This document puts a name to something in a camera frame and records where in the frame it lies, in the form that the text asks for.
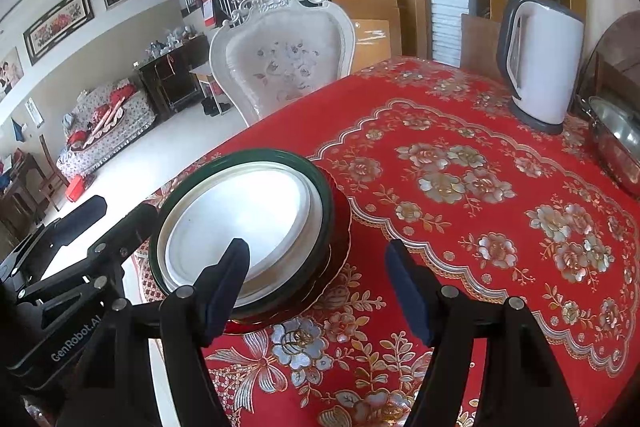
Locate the small white side table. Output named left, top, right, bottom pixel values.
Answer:
left=191, top=63, right=232, bottom=117

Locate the wooden chair by wall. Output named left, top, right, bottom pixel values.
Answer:
left=38, top=134, right=68, bottom=210

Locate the red glass scalloped plate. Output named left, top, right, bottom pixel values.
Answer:
left=224, top=168, right=352, bottom=336

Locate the framed flower painting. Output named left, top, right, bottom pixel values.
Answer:
left=23, top=0, right=94, bottom=65

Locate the green bowl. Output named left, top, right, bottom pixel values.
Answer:
left=147, top=147, right=335, bottom=320

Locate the dark wooden cabinet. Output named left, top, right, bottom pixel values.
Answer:
left=136, top=35, right=209, bottom=121

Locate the red box on floor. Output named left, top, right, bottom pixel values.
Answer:
left=65, top=174, right=86, bottom=202

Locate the white grey electric kettle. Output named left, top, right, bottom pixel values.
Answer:
left=496, top=0, right=584, bottom=135

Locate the white ornate upholstered chair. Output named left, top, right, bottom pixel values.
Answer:
left=209, top=0, right=356, bottom=127

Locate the white plate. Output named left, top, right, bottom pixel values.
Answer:
left=156, top=160, right=324, bottom=309

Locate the framed wedding photo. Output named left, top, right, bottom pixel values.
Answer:
left=0, top=48, right=24, bottom=100

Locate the red standing sign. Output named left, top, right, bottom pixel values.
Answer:
left=202, top=0, right=216, bottom=27

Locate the floral sofa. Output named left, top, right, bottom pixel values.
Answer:
left=56, top=78, right=156, bottom=181

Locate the red floral tablecloth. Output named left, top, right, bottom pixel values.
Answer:
left=149, top=58, right=639, bottom=426

